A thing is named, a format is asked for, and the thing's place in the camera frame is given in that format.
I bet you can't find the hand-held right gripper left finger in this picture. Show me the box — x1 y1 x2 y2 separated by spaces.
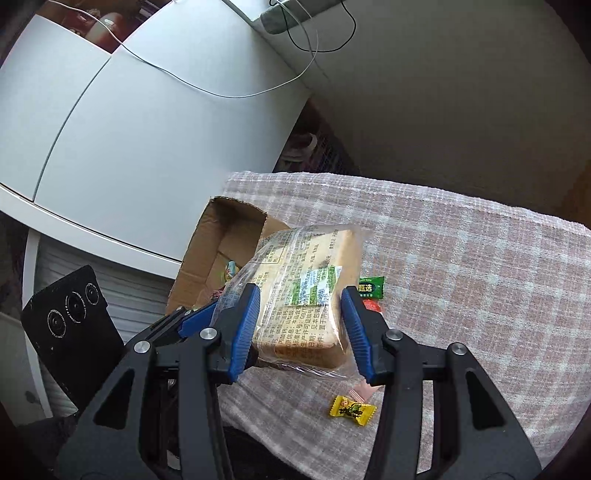
58 282 262 480

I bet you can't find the black cable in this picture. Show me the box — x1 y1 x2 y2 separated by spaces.
270 0 357 52

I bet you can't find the cardboard box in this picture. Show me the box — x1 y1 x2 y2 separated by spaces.
166 196 293 319

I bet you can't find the light shoe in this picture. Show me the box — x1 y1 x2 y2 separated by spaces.
279 133 320 174

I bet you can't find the clear bread packet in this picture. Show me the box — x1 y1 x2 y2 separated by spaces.
217 224 366 380

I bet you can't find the dark plastic crate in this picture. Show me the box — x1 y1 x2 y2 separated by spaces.
309 102 361 176

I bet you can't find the small pink sachet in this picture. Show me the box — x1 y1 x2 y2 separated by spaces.
349 381 386 401

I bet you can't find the white cabinet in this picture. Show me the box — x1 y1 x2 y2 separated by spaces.
0 0 324 278

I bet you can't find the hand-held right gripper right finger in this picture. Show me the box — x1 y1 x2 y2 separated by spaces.
341 286 541 480

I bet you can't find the checked pink cloth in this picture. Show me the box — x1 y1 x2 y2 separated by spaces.
215 171 591 480

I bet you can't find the green candy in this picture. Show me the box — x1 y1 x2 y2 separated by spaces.
358 275 386 301

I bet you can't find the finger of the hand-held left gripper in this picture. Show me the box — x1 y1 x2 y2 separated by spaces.
122 300 219 352

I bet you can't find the white cable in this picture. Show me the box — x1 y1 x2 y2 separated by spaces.
46 0 324 99

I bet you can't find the yellow candy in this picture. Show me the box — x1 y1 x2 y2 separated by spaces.
329 395 378 428

